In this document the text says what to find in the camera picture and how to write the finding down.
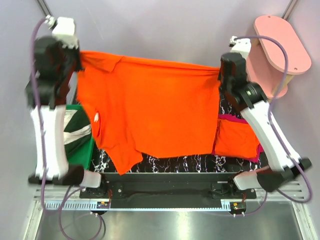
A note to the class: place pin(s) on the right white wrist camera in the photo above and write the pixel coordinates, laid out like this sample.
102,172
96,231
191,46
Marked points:
241,45

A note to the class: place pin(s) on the dark green t shirt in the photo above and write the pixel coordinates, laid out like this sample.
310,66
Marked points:
74,147

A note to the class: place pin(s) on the orange t shirt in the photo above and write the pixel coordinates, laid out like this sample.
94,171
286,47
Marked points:
142,106
235,140

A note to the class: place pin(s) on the white t shirt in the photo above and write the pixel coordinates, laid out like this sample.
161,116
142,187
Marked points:
76,125

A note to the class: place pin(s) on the folded orange t shirt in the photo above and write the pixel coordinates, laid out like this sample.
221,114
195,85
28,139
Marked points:
235,140

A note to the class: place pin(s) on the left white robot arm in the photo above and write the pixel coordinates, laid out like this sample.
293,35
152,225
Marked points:
47,104

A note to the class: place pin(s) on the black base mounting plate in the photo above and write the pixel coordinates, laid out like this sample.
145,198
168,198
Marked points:
166,191

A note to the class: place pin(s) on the folded magenta t shirt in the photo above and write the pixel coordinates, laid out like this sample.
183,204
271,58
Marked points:
259,150

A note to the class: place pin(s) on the green plastic bin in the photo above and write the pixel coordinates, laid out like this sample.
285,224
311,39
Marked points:
84,156

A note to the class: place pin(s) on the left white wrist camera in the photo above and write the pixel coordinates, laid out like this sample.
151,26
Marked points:
65,31

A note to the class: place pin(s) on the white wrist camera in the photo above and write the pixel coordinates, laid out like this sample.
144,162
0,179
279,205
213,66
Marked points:
241,45
65,31

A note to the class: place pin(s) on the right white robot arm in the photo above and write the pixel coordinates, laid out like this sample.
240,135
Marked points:
249,99

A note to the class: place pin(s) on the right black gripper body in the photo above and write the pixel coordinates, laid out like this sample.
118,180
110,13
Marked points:
223,85

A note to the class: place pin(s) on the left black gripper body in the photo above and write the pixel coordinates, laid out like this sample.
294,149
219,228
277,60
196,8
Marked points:
71,62

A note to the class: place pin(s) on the pink three-tier shelf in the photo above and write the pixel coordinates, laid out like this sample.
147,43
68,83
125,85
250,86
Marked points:
266,63

